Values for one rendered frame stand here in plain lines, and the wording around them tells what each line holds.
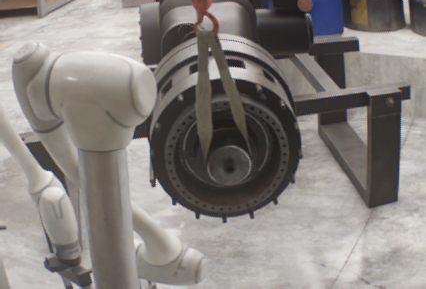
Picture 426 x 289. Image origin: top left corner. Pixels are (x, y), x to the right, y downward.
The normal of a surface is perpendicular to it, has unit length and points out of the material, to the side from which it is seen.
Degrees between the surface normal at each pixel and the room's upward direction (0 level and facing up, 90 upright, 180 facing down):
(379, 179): 90
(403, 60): 90
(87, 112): 86
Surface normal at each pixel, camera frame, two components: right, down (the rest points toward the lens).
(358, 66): -0.40, 0.35
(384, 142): 0.15, 0.33
